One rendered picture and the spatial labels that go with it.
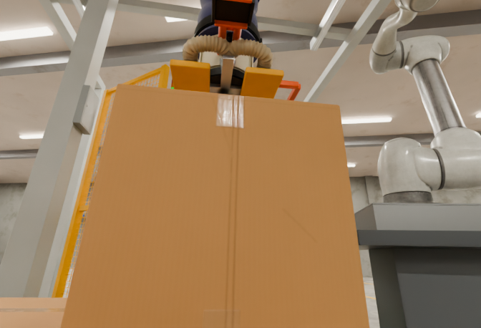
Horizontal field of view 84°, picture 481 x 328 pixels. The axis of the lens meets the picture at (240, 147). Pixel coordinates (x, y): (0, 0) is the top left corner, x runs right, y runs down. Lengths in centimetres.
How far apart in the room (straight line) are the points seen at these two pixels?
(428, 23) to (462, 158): 392
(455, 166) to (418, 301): 46
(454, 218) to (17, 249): 202
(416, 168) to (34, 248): 192
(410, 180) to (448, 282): 31
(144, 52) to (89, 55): 262
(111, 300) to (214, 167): 22
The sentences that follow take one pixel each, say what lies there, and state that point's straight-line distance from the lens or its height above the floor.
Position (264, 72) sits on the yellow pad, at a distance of 70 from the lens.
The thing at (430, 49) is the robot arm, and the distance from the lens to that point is 151.
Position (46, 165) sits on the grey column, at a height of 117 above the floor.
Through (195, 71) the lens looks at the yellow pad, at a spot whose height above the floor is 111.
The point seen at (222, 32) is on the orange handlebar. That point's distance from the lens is 77.
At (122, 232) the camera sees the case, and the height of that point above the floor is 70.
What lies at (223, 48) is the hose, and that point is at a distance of 72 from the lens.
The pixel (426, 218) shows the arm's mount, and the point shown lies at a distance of 98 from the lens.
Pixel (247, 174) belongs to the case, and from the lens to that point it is 42.
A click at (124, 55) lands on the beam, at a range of 510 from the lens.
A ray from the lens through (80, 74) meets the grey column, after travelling 230.
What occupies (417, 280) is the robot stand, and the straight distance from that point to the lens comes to 100.
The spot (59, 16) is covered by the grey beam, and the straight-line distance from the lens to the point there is 388.
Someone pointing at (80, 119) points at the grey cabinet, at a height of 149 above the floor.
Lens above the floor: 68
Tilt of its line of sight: 22 degrees up
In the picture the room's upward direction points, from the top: 1 degrees clockwise
